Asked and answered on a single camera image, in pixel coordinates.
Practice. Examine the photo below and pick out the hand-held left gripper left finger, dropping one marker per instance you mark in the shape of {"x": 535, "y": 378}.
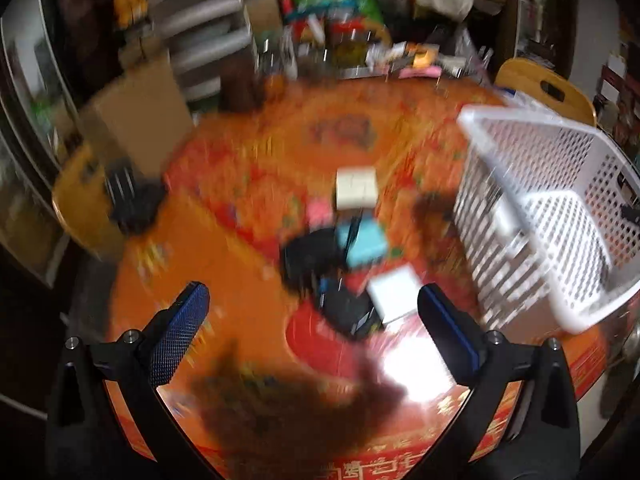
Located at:
{"x": 181, "y": 336}

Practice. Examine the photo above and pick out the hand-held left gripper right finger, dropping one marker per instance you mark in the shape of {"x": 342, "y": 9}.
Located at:
{"x": 452, "y": 340}

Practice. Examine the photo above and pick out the white adapter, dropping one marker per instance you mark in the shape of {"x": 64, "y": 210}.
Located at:
{"x": 395, "y": 292}

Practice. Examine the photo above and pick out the black power adapter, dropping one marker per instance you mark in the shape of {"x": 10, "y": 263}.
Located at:
{"x": 347, "y": 310}

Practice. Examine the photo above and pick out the teal charger plug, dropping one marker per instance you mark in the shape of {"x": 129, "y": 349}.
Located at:
{"x": 362, "y": 244}

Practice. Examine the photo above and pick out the black pouch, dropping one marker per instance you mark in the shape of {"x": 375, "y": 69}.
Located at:
{"x": 307, "y": 262}

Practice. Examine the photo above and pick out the white square charger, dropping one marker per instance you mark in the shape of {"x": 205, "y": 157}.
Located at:
{"x": 356, "y": 189}

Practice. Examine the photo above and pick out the white perforated plastic basket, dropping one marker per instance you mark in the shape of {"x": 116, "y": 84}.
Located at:
{"x": 550, "y": 160}

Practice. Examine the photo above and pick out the red printed tablecloth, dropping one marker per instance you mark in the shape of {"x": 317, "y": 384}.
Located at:
{"x": 240, "y": 240}

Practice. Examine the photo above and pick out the black folding clip stand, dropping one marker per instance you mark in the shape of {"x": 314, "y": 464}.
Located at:
{"x": 134, "y": 205}

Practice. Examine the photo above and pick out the wooden chair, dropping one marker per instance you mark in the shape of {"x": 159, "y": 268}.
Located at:
{"x": 80, "y": 210}
{"x": 525, "y": 76}

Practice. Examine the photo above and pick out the brown cardboard box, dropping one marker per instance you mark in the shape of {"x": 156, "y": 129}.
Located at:
{"x": 135, "y": 115}

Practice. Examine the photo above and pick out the dark glass-door cabinet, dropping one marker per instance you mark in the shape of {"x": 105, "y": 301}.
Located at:
{"x": 30, "y": 110}

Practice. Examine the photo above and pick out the white drawer tower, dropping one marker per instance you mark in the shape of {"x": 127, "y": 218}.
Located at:
{"x": 200, "y": 25}

